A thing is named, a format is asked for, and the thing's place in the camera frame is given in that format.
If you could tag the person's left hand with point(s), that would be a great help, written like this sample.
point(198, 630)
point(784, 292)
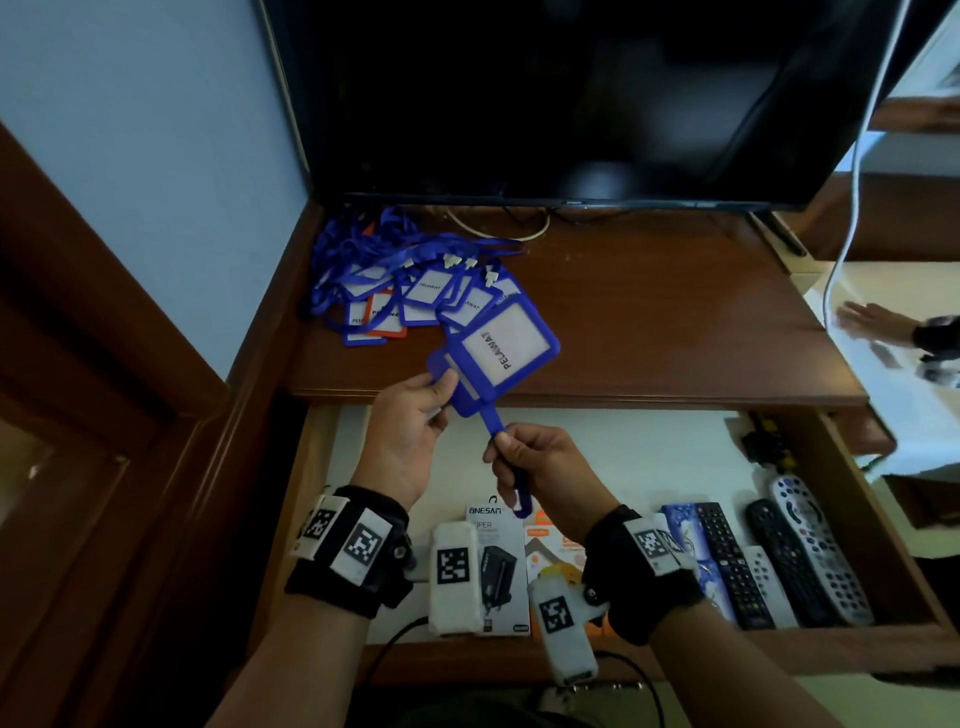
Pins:
point(401, 435)

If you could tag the person's right hand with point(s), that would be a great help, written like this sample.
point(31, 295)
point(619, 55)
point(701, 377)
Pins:
point(555, 472)

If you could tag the orange charger box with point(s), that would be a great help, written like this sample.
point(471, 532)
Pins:
point(547, 547)

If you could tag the wooden drawer with white bottom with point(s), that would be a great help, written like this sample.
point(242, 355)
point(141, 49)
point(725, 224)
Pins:
point(660, 450)

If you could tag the white charger box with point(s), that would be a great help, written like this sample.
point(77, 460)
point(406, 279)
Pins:
point(502, 570)

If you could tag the pile of blue ID lanyards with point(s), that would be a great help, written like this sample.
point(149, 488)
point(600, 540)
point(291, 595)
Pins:
point(375, 247)

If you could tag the black plug adapter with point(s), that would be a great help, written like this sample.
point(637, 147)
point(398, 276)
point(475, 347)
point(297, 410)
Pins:
point(757, 446)

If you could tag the slim black remote control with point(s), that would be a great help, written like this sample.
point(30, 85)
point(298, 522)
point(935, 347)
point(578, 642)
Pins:
point(735, 570)

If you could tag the small yellow flashlight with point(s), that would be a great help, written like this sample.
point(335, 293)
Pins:
point(784, 459)

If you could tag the small white remote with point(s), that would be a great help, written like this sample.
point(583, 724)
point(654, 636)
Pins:
point(772, 592)

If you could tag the wide black remote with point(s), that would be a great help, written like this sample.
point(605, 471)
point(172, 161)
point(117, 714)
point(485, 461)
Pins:
point(791, 562)

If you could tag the large white remote control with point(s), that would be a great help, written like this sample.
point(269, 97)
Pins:
point(821, 547)

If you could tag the person's right forearm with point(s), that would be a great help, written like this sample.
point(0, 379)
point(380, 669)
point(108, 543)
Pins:
point(735, 667)

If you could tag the person's left forearm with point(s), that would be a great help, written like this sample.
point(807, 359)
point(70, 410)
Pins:
point(292, 667)

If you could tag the black left wristband with markers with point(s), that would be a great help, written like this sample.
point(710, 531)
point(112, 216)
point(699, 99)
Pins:
point(352, 547)

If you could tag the black wristband with markers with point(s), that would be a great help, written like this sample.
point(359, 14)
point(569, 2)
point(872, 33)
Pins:
point(352, 547)
point(645, 577)

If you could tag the black right wristband with markers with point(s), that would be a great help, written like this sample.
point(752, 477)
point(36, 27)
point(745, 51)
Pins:
point(645, 577)

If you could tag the black television stand leg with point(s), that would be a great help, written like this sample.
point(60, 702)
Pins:
point(780, 234)

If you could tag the white fabric sheet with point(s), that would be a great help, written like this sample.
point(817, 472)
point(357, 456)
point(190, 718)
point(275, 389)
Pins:
point(907, 405)

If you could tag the black television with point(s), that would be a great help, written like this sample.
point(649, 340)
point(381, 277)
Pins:
point(562, 97)

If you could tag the brown wooden side cabinet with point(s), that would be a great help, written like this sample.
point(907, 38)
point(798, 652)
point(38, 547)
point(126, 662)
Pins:
point(900, 217)

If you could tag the printed newspaper sheet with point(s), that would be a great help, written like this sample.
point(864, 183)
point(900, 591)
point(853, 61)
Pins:
point(930, 52)

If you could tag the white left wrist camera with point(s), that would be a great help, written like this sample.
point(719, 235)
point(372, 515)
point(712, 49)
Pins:
point(454, 577)

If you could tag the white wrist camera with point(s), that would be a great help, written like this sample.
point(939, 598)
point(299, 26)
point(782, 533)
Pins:
point(454, 577)
point(562, 622)

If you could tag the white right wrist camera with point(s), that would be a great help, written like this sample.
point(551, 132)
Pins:
point(562, 622)

